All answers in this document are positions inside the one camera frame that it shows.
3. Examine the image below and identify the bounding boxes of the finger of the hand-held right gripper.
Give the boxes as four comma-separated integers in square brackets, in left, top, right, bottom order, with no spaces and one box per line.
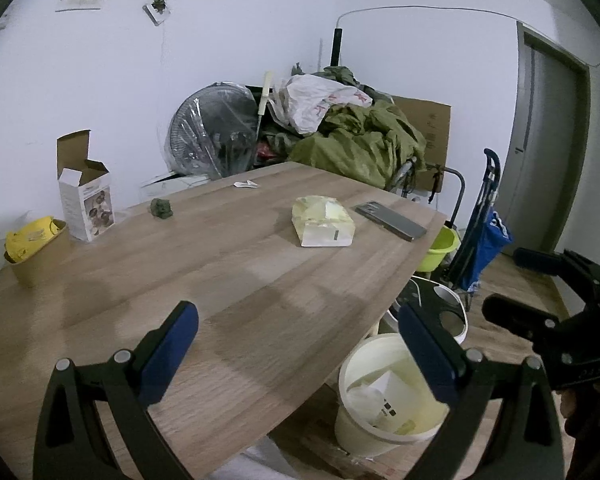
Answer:
[481,294,561,342]
[512,247,583,278]

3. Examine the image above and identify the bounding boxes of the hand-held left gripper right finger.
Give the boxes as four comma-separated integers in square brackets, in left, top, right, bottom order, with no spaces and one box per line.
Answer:
[397,302,566,480]

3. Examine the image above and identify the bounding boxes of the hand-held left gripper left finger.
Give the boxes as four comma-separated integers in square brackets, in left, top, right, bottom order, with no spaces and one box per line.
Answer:
[32,301,200,480]

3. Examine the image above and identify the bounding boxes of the white drawstring cloth bag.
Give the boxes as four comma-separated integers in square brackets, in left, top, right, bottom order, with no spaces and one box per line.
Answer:
[365,371,416,433]

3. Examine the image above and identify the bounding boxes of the cream plastic waste bin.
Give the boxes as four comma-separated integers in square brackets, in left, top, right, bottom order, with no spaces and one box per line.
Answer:
[335,332,453,458]

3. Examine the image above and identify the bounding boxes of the blue shopping trolley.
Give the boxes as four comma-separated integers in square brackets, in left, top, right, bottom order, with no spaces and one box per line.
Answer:
[442,148,513,293]

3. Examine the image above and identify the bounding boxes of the white foot bath machine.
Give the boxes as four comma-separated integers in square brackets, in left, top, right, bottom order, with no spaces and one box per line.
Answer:
[380,275,468,346]

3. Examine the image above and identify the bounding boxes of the lime green plastic basin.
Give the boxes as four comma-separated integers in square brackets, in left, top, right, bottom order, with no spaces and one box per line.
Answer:
[416,225,462,272]

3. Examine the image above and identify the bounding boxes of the grey door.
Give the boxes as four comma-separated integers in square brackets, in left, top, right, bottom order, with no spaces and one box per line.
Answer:
[495,21,592,261]

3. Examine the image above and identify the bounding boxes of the grey smartphone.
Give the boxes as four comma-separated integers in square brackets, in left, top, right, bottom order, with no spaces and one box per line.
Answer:
[354,201,428,242]

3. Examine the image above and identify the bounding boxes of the white cloth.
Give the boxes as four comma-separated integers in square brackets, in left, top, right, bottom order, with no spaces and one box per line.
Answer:
[205,435,301,480]

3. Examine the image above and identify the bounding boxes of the small green crumpled lump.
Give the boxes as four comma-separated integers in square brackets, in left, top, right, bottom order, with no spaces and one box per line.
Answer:
[149,197,175,221]

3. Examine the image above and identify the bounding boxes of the brown paper bowl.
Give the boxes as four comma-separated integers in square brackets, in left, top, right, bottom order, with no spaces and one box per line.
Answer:
[5,220,73,288]

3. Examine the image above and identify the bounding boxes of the flat white box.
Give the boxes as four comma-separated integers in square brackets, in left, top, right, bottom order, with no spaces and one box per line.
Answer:
[140,172,211,203]

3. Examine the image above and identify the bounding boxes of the brown cardboard sheet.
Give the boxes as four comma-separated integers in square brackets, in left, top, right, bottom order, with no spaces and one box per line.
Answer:
[390,95,452,196]

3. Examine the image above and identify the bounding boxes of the open white carton box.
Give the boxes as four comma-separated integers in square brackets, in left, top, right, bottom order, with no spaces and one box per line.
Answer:
[56,130,116,243]

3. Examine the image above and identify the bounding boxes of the yellow tissue pack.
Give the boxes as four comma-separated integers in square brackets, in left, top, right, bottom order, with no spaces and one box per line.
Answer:
[291,195,356,248]

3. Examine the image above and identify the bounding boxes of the yellow bag in bowl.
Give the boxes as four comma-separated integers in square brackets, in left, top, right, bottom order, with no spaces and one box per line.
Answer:
[5,216,68,263]

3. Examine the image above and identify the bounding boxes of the olive green cloth pile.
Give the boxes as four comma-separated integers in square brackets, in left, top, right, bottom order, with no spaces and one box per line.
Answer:
[287,66,428,192]

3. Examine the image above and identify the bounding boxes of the plastic-wrapped standing fan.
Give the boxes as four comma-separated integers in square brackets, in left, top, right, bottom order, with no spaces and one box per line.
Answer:
[164,81,261,181]

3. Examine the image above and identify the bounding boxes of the white printed plastic bag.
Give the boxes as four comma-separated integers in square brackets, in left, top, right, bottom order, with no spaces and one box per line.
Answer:
[269,74,373,135]

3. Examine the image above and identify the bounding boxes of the metal chair frame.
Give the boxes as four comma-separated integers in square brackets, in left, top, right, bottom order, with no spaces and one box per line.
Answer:
[405,157,467,226]

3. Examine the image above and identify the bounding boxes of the thin wall cable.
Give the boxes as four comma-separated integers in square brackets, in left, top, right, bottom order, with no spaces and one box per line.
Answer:
[336,6,600,68]

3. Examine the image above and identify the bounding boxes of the white stick handle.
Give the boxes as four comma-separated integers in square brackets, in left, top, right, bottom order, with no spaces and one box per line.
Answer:
[255,71,273,136]

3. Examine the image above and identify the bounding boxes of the broken wall socket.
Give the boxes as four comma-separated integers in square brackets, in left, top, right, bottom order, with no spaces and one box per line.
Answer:
[142,0,173,27]

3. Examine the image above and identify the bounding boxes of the dirty white wall plate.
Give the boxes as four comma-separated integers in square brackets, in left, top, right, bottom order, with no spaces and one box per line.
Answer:
[55,0,106,12]

